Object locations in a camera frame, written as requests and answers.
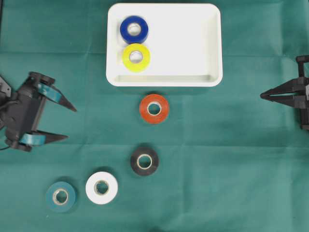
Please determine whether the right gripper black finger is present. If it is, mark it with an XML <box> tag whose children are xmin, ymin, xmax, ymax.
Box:
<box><xmin>261</xmin><ymin>95</ymin><xmax>309</xmax><ymax>109</ymax></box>
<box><xmin>260</xmin><ymin>78</ymin><xmax>309</xmax><ymax>98</ymax></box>

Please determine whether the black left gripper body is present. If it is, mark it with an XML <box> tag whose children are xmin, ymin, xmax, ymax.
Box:
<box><xmin>3</xmin><ymin>72</ymin><xmax>55</xmax><ymax>152</ymax></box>

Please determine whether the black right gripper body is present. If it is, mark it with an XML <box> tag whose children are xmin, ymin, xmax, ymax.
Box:
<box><xmin>296</xmin><ymin>55</ymin><xmax>309</xmax><ymax>130</ymax></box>

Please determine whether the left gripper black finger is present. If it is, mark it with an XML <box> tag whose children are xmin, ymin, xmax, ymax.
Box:
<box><xmin>19</xmin><ymin>130</ymin><xmax>68</xmax><ymax>146</ymax></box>
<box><xmin>38</xmin><ymin>82</ymin><xmax>77</xmax><ymax>112</ymax></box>

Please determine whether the white tape roll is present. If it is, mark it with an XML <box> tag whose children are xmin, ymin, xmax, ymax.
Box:
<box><xmin>85</xmin><ymin>172</ymin><xmax>118</xmax><ymax>205</ymax></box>

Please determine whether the yellow tape roll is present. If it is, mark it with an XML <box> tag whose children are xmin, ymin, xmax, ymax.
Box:
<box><xmin>122</xmin><ymin>43</ymin><xmax>151</xmax><ymax>73</ymax></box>

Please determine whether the blue tape roll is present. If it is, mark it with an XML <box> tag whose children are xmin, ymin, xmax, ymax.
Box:
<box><xmin>120</xmin><ymin>15</ymin><xmax>149</xmax><ymax>44</ymax></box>

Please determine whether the black tape roll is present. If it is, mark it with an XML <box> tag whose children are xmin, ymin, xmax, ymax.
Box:
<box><xmin>130</xmin><ymin>147</ymin><xmax>159</xmax><ymax>176</ymax></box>

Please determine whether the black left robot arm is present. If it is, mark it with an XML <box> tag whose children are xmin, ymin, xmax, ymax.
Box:
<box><xmin>0</xmin><ymin>72</ymin><xmax>77</xmax><ymax>152</ymax></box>

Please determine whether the teal tape roll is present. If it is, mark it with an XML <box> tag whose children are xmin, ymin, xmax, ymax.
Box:
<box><xmin>46</xmin><ymin>181</ymin><xmax>76</xmax><ymax>213</ymax></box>

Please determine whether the red tape roll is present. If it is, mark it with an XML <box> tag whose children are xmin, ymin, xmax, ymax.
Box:
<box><xmin>139</xmin><ymin>94</ymin><xmax>169</xmax><ymax>124</ymax></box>

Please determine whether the white rectangular plastic case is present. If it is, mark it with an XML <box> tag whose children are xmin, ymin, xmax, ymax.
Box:
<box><xmin>106</xmin><ymin>3</ymin><xmax>223</xmax><ymax>87</ymax></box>

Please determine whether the green table cloth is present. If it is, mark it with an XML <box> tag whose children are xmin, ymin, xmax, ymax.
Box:
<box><xmin>0</xmin><ymin>0</ymin><xmax>309</xmax><ymax>232</ymax></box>

